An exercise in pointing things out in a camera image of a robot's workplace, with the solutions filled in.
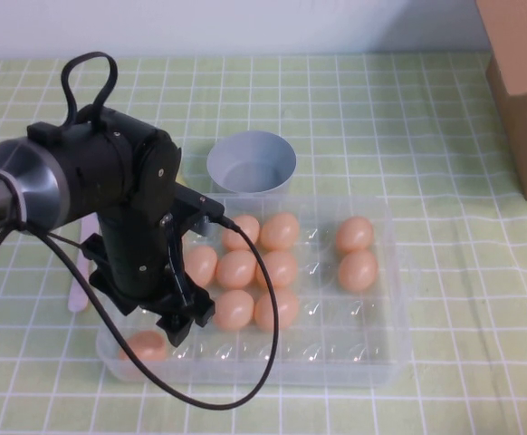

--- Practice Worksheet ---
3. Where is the green checked tablecloth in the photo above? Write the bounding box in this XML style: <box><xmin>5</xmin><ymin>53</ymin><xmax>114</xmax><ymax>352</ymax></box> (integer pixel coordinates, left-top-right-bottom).
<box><xmin>0</xmin><ymin>53</ymin><xmax>527</xmax><ymax>435</ymax></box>

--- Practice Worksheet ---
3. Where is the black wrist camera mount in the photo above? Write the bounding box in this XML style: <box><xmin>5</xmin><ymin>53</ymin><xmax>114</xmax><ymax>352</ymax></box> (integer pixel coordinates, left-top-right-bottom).
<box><xmin>172</xmin><ymin>186</ymin><xmax>226</xmax><ymax>239</ymax></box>

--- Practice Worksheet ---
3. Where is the long black camera cable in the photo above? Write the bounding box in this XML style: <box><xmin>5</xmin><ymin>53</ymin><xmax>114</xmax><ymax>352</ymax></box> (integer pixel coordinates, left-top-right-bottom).
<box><xmin>0</xmin><ymin>216</ymin><xmax>279</xmax><ymax>411</ymax></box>

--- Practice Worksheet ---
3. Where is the clear plastic egg box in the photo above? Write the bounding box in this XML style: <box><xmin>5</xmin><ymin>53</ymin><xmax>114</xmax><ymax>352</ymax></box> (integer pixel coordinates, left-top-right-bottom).
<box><xmin>94</xmin><ymin>194</ymin><xmax>415</xmax><ymax>390</ymax></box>

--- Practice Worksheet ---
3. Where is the black looped cable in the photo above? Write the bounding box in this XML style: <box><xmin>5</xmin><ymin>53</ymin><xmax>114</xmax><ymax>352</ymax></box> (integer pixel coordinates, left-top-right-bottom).
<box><xmin>61</xmin><ymin>52</ymin><xmax>119</xmax><ymax>126</ymax></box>

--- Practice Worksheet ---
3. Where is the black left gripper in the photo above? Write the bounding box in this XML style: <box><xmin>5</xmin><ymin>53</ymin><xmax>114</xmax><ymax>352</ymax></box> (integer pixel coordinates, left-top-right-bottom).
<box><xmin>81</xmin><ymin>211</ymin><xmax>216</xmax><ymax>349</ymax></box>

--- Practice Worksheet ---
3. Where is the grey-blue plastic bowl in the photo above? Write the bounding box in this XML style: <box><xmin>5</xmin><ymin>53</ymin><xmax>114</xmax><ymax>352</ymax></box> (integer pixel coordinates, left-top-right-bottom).
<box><xmin>206</xmin><ymin>130</ymin><xmax>298</xmax><ymax>214</ymax></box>

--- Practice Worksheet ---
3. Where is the brown cardboard box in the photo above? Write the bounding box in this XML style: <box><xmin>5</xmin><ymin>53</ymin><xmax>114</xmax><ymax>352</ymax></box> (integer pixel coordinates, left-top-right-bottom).
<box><xmin>474</xmin><ymin>0</ymin><xmax>527</xmax><ymax>204</ymax></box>

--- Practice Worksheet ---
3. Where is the pink plastic knife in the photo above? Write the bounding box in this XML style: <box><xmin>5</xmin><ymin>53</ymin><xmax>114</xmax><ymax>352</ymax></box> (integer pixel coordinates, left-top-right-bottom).
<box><xmin>67</xmin><ymin>216</ymin><xmax>100</xmax><ymax>314</ymax></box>

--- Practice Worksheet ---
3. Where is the orange egg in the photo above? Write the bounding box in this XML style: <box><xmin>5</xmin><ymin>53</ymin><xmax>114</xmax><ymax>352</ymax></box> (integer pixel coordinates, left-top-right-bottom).
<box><xmin>259</xmin><ymin>213</ymin><xmax>301</xmax><ymax>253</ymax></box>
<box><xmin>255</xmin><ymin>250</ymin><xmax>299</xmax><ymax>291</ymax></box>
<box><xmin>254</xmin><ymin>288</ymin><xmax>301</xmax><ymax>333</ymax></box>
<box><xmin>338</xmin><ymin>249</ymin><xmax>379</xmax><ymax>293</ymax></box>
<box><xmin>221</xmin><ymin>214</ymin><xmax>261</xmax><ymax>252</ymax></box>
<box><xmin>334</xmin><ymin>216</ymin><xmax>375</xmax><ymax>254</ymax></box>
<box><xmin>212</xmin><ymin>289</ymin><xmax>255</xmax><ymax>332</ymax></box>
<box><xmin>182</xmin><ymin>245</ymin><xmax>219</xmax><ymax>289</ymax></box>
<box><xmin>118</xmin><ymin>330</ymin><xmax>168</xmax><ymax>363</ymax></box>
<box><xmin>216</xmin><ymin>249</ymin><xmax>258</xmax><ymax>290</ymax></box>

